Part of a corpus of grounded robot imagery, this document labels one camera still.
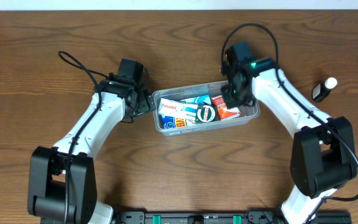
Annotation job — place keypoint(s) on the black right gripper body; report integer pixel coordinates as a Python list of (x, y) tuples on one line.
[(233, 96)]

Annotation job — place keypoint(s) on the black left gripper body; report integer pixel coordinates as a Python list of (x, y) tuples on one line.
[(148, 101)]

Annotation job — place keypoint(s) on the red Panadol box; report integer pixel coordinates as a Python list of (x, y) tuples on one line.
[(223, 111)]

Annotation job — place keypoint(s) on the blue fever medicine box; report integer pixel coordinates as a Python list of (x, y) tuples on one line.
[(171, 122)]

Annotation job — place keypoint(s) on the white Panadol packet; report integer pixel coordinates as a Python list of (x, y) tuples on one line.
[(177, 110)]

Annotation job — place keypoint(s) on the green Zam-Buk box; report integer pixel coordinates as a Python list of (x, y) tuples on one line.
[(206, 114)]

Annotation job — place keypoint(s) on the clear plastic container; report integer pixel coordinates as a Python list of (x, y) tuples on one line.
[(211, 89)]

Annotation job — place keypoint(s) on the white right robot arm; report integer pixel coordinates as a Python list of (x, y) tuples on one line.
[(323, 155)]

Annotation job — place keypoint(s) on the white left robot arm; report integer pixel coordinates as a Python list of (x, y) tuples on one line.
[(62, 181)]

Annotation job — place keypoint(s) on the dark syrup bottle white cap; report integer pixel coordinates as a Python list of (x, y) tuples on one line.
[(322, 90)]

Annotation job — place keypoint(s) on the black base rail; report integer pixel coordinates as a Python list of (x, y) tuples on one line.
[(250, 217)]

